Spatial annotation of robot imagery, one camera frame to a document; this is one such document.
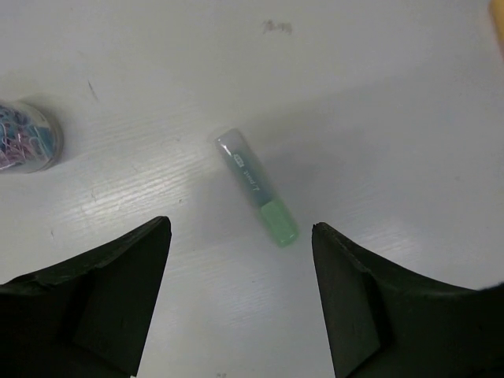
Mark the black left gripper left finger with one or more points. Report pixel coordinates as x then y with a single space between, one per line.
88 316

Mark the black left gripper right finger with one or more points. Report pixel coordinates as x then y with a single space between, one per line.
383 320

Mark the green highlighter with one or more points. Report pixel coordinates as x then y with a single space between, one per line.
250 175

